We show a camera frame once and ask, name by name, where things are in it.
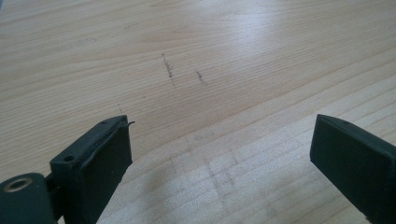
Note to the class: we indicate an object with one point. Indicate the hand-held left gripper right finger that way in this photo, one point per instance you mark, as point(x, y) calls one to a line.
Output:
point(358, 165)

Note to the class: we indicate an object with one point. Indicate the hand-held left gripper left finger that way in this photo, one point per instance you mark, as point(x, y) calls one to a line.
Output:
point(99, 168)

